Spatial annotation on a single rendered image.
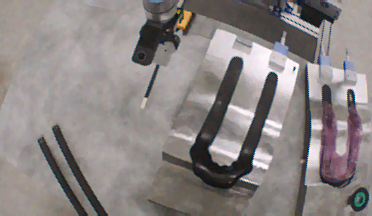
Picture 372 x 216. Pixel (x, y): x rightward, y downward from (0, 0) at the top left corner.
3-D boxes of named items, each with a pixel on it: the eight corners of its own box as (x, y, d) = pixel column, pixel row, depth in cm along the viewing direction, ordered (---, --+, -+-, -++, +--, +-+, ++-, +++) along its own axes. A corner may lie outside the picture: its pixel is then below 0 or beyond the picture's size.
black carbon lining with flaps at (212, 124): (230, 56, 132) (232, 42, 123) (282, 79, 130) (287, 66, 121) (180, 177, 123) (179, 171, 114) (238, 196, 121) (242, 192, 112)
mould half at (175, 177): (216, 40, 141) (217, 21, 128) (294, 74, 138) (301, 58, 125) (148, 200, 128) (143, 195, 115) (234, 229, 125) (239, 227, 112)
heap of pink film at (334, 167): (318, 100, 130) (323, 91, 122) (358, 105, 129) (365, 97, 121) (312, 184, 122) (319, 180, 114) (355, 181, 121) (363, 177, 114)
